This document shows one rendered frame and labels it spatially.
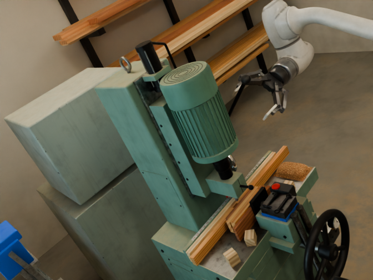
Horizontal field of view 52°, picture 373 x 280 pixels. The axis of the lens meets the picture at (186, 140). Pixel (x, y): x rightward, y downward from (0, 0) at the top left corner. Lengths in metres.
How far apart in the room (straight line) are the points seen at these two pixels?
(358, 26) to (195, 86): 0.58
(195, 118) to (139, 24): 2.73
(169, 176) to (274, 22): 0.70
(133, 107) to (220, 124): 0.32
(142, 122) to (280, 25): 0.61
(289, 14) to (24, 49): 2.41
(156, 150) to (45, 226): 2.38
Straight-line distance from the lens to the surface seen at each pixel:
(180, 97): 1.18
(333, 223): 1.70
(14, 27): 3.40
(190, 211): 1.59
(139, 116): 1.37
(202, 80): 1.18
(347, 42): 4.90
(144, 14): 3.92
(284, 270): 1.57
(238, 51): 4.11
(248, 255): 1.36
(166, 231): 1.77
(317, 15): 1.44
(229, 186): 1.40
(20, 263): 1.72
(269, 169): 1.63
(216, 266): 1.38
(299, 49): 1.52
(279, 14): 1.48
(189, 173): 1.45
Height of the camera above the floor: 1.87
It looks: 27 degrees down
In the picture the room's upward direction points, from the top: 25 degrees counter-clockwise
